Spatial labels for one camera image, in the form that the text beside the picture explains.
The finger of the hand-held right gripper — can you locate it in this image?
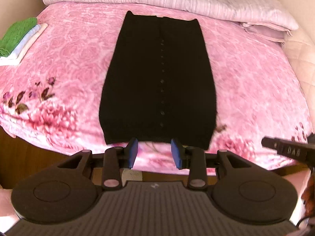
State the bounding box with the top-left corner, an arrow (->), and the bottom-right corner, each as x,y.
261,136 -> 278,153

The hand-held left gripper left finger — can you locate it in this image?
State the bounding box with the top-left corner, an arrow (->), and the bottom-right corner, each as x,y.
58,138 -> 139,191

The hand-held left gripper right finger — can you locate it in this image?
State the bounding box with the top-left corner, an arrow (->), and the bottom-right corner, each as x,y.
171,138 -> 251,190

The black knitted cardigan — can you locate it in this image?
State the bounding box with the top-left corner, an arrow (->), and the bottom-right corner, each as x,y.
98,10 -> 218,151

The person's right hand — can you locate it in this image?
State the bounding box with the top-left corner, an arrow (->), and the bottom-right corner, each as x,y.
301,174 -> 315,223

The white quilted headboard cushion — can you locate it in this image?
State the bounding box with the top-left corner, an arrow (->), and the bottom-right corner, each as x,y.
276,0 -> 315,118

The pink floral blanket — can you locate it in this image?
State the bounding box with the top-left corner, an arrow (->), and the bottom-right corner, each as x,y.
0,1 -> 313,171

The pink pillow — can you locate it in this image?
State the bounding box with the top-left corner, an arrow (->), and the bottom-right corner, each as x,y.
240,21 -> 293,45

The cream folded garment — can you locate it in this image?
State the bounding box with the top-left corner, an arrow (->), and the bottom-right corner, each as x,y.
0,23 -> 49,67

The lilac striped quilt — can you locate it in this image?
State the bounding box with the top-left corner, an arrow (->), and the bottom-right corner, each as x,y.
42,0 -> 299,31

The light blue folded garment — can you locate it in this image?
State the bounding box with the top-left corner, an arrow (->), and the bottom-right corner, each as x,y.
10,24 -> 41,57

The green knitted folded garment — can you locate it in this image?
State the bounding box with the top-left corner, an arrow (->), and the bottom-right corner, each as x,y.
0,17 -> 38,56

